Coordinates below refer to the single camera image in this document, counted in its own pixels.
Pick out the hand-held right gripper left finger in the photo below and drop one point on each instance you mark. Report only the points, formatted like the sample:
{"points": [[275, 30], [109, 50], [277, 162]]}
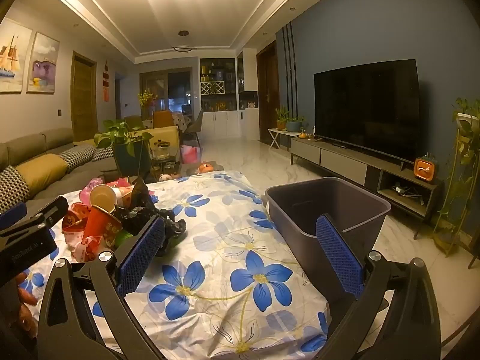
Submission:
{"points": [[140, 255]]}

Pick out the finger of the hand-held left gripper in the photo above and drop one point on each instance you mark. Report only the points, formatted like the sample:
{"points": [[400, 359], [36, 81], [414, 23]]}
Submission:
{"points": [[13, 213], [56, 208]]}

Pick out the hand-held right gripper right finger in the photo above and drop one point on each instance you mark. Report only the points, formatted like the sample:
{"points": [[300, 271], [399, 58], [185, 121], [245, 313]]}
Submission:
{"points": [[339, 255]]}

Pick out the pink plastic bag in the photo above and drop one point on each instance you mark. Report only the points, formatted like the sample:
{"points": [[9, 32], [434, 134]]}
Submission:
{"points": [[88, 189]]}

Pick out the shiny black plastic bag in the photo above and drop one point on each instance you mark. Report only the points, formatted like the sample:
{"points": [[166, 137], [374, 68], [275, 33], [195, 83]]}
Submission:
{"points": [[174, 227]]}

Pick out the matte black plastic bag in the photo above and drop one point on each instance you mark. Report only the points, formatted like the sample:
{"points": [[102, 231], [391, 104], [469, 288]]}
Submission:
{"points": [[142, 202]]}

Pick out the dark grey plastic bin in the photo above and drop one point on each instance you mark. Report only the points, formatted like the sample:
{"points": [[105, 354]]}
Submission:
{"points": [[300, 210]]}

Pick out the red-print white paper cup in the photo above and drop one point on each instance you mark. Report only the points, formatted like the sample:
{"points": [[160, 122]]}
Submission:
{"points": [[123, 195]]}

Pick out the yellow cushion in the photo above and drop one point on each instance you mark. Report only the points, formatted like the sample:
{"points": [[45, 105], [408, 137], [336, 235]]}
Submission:
{"points": [[41, 170]]}

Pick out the grey sofa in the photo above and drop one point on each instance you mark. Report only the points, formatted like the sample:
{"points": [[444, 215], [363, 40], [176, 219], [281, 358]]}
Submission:
{"points": [[33, 146]]}

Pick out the small houndstooth cushion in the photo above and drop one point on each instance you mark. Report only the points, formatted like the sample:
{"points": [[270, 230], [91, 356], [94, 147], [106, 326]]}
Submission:
{"points": [[102, 153]]}

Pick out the blue floral blanket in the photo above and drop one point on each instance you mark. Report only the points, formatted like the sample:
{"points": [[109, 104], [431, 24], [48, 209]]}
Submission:
{"points": [[225, 232]]}

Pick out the leafy plant in teal pot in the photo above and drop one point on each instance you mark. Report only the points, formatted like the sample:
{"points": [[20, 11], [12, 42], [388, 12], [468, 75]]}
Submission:
{"points": [[127, 157]]}

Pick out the grey television cabinet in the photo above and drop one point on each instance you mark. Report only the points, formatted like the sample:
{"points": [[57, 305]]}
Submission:
{"points": [[343, 165]]}

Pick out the glass coffee table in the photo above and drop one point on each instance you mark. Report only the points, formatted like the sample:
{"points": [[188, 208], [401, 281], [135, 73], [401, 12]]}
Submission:
{"points": [[187, 168]]}

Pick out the glass jar with lid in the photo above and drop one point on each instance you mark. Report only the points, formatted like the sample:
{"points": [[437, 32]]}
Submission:
{"points": [[162, 150]]}

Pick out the gold metal plant stand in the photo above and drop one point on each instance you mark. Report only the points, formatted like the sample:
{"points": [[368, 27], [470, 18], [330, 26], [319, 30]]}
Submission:
{"points": [[448, 249]]}

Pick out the orange toy figure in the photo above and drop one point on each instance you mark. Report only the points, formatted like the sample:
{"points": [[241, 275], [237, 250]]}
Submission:
{"points": [[206, 167]]}

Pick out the black remote control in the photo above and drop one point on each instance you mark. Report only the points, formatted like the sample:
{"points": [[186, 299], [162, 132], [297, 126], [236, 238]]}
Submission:
{"points": [[339, 144]]}

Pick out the pink gift bag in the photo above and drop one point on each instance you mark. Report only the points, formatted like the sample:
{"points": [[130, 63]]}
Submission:
{"points": [[189, 154]]}

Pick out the light wooden door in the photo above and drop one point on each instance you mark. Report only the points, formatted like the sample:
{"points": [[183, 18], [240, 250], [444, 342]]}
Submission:
{"points": [[84, 97]]}

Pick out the yellow sofa seat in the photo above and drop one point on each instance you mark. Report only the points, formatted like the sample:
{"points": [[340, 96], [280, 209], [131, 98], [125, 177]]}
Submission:
{"points": [[165, 135]]}

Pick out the small orange ornament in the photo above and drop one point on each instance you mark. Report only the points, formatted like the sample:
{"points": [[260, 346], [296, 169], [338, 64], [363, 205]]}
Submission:
{"points": [[303, 135]]}

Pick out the plant in blue pot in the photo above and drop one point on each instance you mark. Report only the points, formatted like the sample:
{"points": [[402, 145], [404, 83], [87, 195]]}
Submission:
{"points": [[294, 125]]}

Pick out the white folding side table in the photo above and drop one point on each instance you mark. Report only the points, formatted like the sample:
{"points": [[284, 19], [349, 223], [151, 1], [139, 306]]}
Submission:
{"points": [[279, 131]]}

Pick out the orange dining chair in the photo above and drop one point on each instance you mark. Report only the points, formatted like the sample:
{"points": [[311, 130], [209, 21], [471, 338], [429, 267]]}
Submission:
{"points": [[163, 119]]}

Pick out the yellow flower bouquet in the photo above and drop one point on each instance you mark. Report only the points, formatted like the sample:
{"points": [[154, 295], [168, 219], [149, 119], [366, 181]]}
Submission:
{"points": [[146, 99]]}

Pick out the dining table with patterned cloth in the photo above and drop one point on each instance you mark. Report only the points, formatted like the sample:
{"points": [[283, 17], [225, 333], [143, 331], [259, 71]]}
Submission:
{"points": [[182, 120]]}

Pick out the purple abstract painting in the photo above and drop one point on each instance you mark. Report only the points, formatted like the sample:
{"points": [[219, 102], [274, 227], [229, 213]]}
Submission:
{"points": [[43, 67]]}

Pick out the grey dining chair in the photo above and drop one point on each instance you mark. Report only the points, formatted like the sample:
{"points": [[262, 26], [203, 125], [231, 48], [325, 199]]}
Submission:
{"points": [[195, 123]]}

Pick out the plant in orange pot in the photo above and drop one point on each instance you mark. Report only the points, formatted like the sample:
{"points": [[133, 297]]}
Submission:
{"points": [[281, 124]]}

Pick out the black flat television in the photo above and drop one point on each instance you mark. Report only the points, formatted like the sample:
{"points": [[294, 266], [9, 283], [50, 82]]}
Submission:
{"points": [[367, 108]]}

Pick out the sailboat painting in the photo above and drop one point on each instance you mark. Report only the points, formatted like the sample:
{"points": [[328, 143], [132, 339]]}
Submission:
{"points": [[13, 60]]}

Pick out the white display cabinet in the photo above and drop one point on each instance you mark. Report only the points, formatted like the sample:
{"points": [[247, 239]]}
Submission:
{"points": [[219, 120]]}

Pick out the glass sliding door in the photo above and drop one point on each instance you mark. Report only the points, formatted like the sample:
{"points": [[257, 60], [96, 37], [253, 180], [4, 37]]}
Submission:
{"points": [[176, 90]]}

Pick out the dark wooden door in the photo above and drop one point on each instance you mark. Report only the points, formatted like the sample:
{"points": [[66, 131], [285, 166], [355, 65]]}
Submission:
{"points": [[268, 93]]}

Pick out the red wall hanging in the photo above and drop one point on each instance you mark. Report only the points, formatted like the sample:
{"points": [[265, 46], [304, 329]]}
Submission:
{"points": [[105, 82]]}

